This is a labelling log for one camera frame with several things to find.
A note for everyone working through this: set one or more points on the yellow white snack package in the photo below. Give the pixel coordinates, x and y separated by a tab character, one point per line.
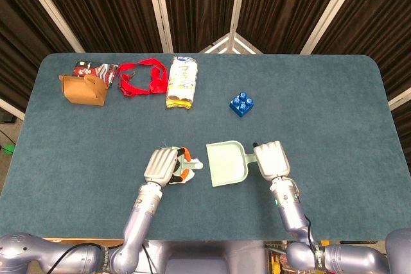
181	81

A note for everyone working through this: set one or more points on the red black snack packet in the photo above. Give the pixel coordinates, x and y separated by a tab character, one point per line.
96	70

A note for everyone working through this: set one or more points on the brown cardboard gable box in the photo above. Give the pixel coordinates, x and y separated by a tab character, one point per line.
85	92

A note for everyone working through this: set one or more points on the silver robot torso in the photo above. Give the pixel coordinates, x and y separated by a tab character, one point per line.
208	258

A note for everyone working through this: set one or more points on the light green dustpan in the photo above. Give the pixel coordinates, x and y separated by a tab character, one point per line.
226	165

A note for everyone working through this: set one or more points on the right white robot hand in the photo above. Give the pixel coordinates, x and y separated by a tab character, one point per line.
273	160

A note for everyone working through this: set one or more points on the blue building block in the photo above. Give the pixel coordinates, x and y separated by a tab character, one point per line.
241	104

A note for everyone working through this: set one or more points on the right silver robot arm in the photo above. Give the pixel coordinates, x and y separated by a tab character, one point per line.
290	216

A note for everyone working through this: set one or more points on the light green hand broom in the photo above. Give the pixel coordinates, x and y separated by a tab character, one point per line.
194	165

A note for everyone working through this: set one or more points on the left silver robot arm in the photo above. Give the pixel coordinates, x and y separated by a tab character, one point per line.
138	219

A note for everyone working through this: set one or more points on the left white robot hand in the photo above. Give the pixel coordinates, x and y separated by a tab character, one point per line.
160	165

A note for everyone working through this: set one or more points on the white partition frame post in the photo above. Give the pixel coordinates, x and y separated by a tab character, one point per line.
51	11
237	7
330	11
160	7

